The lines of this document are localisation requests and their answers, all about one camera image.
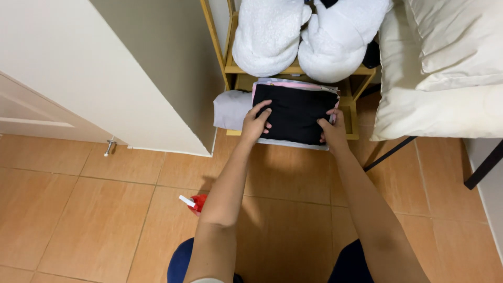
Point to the person's left hand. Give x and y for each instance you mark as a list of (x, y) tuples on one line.
[(252, 126)]

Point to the person's right hand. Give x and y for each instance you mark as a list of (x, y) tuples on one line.
[(334, 131)]

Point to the black garment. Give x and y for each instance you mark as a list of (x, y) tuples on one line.
[(294, 114)]

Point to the grey folded cloth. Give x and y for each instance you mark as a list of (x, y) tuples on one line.
[(232, 109)]

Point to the stack of folded clothes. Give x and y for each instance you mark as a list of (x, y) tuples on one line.
[(295, 83)]

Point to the wooden shelf rack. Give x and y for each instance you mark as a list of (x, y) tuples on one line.
[(290, 72)]

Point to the black item on shelf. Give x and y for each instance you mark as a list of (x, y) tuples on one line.
[(371, 54)]

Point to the white fluffy plush toy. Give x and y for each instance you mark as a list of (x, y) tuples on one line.
[(268, 36), (337, 41)]

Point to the cream bed mattress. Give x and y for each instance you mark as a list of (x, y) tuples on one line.
[(428, 112)]

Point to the red spray bottle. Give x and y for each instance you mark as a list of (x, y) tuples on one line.
[(195, 203)]

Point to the person's blue shorts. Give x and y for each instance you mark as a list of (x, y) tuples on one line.
[(275, 264)]

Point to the metal door stopper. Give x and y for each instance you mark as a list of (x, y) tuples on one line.
[(109, 147)]

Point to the white pillow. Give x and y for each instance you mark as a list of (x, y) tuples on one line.
[(458, 41)]

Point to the white door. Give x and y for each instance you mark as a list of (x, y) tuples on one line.
[(43, 114)]

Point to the black metal bed frame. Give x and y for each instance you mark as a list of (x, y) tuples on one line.
[(481, 167)]

